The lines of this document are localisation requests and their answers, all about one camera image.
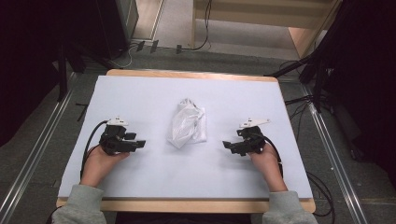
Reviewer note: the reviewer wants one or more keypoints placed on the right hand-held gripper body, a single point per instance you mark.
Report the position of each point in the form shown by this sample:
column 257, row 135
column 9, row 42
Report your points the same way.
column 253, row 141

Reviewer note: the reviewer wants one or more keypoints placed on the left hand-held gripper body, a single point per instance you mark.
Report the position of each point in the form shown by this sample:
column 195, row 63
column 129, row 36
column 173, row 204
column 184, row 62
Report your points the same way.
column 112, row 140

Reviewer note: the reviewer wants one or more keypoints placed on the white mesh bag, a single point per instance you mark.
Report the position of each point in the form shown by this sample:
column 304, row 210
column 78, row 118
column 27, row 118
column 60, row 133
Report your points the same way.
column 186, row 124

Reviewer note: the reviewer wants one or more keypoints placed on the person's left hand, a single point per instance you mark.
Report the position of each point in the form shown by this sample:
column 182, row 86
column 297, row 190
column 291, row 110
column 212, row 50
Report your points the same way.
column 96, row 165

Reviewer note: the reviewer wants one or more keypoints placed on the person's right hand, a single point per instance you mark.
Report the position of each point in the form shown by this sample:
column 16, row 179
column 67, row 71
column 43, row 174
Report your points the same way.
column 269, row 168

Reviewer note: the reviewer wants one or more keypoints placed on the white table mat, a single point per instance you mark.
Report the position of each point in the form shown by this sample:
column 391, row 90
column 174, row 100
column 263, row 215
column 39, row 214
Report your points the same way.
column 186, row 171

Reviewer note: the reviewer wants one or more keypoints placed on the wooden table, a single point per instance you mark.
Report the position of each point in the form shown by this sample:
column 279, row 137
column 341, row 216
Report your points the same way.
column 186, row 206

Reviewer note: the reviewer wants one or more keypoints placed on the black metal stand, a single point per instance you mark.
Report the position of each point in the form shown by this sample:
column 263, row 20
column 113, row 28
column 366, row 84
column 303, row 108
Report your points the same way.
column 62, row 77

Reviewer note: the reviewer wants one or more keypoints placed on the black tripod stand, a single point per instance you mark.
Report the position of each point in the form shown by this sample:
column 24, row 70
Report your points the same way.
column 317, row 81

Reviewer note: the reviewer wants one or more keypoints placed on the black rounded chair part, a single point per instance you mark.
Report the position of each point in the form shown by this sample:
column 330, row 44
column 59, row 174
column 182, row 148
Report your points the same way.
column 51, row 216

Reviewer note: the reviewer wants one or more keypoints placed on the black cabinet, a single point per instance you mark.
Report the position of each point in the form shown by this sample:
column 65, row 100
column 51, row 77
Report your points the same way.
column 118, row 25

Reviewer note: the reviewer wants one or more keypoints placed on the black curtain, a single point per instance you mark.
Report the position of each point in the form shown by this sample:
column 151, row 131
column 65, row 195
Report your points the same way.
column 367, row 77
column 28, row 62

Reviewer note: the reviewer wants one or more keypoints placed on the light wooden shelf unit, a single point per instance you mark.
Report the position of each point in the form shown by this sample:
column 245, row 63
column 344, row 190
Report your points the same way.
column 258, row 15

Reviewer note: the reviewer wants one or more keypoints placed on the metal floor rail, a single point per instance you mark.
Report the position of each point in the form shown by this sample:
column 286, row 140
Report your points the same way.
column 333, row 155
column 40, row 140

